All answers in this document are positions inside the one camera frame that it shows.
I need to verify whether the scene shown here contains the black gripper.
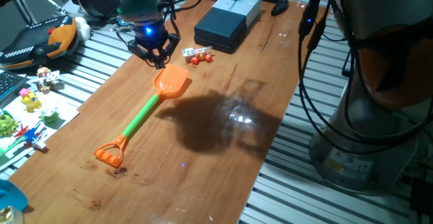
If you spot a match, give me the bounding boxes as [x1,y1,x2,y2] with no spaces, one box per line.
[127,19,181,69]

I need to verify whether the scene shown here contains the orange toy shovel green handle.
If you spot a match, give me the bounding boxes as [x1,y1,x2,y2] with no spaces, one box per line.
[93,63,190,169]

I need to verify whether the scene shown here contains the white dice with blue dots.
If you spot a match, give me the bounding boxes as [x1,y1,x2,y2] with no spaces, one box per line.
[181,47,196,64]

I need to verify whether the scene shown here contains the orange yellow crab toy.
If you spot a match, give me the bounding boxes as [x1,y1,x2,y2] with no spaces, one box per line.
[189,49,214,66]

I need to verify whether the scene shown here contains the black box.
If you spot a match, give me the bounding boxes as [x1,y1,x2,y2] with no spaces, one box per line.
[193,6,248,55]

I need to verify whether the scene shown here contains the white round toy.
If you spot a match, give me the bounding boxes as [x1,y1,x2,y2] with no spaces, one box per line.
[74,16,91,42]

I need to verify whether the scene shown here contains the white gift box with ribbon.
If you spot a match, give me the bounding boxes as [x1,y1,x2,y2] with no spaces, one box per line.
[211,0,263,28]

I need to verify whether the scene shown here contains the white paper sheet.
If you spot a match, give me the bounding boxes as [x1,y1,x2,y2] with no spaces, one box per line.
[0,76,81,173]

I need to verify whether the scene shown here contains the brown white figure toy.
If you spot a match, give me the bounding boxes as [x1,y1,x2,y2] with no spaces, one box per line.
[35,64,62,93]

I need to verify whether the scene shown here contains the small green white toy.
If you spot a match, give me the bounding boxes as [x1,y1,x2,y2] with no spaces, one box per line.
[39,107,60,123]

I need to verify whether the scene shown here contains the black orange teach pendant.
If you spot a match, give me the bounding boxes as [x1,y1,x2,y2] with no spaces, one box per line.
[0,15,81,70]

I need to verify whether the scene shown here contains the yellow chick toy pink flower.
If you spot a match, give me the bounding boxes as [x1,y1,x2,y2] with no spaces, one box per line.
[18,87,43,113]

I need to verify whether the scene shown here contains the black keyboard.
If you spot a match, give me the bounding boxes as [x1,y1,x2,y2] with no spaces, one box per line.
[0,70,28,105]

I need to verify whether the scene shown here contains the red blue plane toy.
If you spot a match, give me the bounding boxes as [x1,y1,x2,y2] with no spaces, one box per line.
[13,124,48,151]

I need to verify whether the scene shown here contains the green frog toy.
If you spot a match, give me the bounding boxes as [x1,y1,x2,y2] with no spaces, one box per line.
[0,110,20,139]

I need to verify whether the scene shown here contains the green plastic toy piece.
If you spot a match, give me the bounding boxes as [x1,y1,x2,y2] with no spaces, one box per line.
[0,137,24,158]

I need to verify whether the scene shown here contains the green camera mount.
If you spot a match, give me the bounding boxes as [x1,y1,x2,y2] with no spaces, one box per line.
[117,0,166,24]

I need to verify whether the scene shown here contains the black gripper cable bundle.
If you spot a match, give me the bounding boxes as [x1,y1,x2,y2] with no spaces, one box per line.
[161,0,208,27]

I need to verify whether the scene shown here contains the black curved hose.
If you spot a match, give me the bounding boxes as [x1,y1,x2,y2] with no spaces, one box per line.
[270,0,290,17]

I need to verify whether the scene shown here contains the aluminium frame post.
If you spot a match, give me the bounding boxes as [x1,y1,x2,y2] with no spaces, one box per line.
[3,0,68,25]

